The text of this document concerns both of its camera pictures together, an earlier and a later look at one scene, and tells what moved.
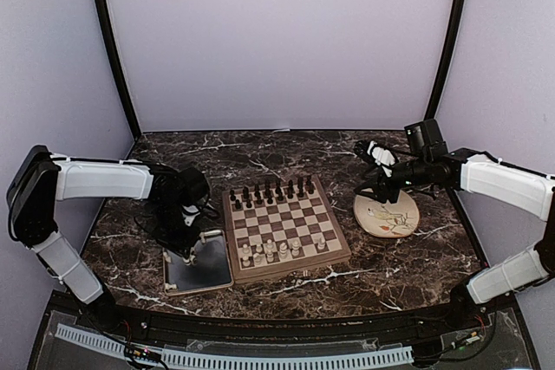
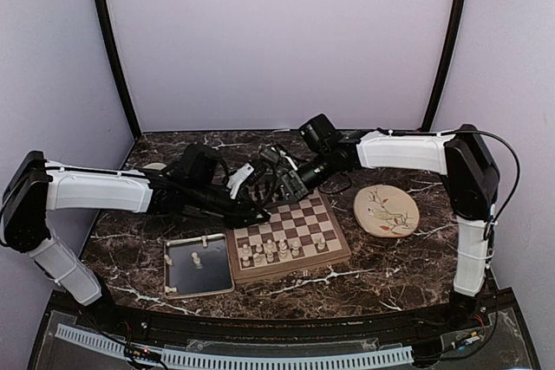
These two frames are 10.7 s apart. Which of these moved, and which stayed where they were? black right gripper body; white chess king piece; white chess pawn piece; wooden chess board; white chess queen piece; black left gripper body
Moved: black left gripper body; black right gripper body
Stayed: white chess pawn piece; wooden chess board; white chess queen piece; white chess king piece
